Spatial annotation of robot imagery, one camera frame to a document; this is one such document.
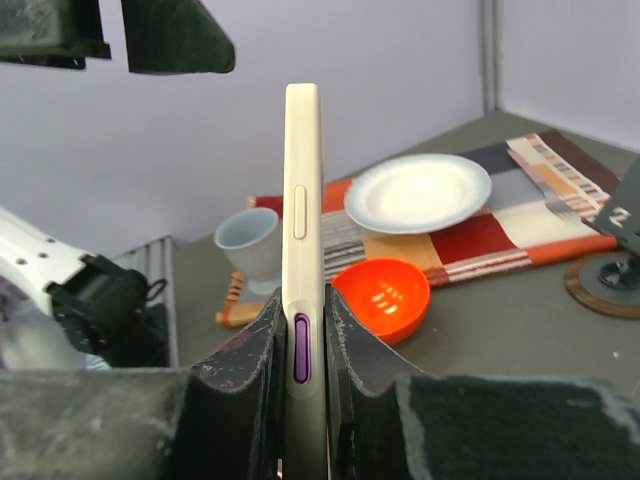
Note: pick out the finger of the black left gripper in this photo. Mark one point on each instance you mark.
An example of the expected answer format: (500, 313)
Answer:
(175, 37)
(52, 33)

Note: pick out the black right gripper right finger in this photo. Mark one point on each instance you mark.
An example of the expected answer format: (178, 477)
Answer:
(391, 420)

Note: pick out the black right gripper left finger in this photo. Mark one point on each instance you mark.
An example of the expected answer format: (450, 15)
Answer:
(216, 420)

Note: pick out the white-cased smartphone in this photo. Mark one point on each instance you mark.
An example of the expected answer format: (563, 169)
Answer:
(302, 286)

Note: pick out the grey phone stand wooden base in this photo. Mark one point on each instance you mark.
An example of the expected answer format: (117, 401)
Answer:
(607, 283)

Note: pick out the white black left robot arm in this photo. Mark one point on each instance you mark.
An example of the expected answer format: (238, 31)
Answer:
(101, 306)

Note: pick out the orange plastic bowl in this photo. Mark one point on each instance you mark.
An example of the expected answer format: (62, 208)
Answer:
(389, 296)

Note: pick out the grey ceramic cup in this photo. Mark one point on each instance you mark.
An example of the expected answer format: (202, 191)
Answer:
(252, 241)

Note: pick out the white round plate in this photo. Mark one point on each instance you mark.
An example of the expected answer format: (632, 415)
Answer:
(419, 193)

